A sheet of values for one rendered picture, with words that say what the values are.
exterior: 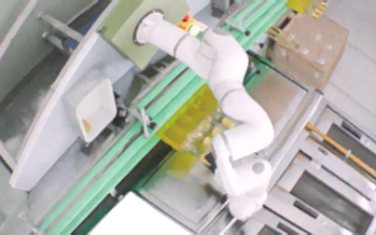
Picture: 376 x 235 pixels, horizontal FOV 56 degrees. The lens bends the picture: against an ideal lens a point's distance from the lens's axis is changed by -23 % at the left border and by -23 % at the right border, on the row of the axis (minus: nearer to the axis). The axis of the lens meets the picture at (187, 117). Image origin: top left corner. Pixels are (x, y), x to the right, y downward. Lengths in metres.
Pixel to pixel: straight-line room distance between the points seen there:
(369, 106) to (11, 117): 5.27
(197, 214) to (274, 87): 0.75
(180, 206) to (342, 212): 0.75
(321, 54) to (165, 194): 4.11
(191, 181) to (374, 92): 5.10
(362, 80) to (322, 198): 4.87
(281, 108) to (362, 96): 4.43
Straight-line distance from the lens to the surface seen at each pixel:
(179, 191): 1.73
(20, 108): 2.16
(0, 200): 1.94
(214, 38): 1.28
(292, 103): 2.04
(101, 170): 1.61
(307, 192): 1.83
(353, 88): 6.38
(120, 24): 1.38
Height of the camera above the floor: 1.63
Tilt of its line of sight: 21 degrees down
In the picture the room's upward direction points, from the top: 123 degrees clockwise
